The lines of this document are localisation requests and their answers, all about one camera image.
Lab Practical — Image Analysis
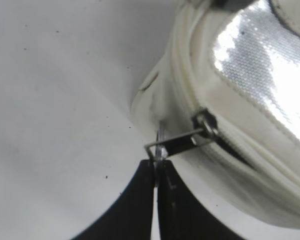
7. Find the cream canvas zipper bag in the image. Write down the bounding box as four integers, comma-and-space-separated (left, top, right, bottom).
131, 0, 300, 229

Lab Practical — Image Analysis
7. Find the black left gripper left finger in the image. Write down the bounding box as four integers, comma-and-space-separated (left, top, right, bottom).
74, 159, 155, 240

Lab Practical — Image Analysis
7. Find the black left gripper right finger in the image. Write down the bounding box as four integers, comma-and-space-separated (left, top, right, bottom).
157, 160, 245, 240

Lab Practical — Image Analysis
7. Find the metal zipper pull with ring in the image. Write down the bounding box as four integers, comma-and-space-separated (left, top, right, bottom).
144, 108, 219, 187

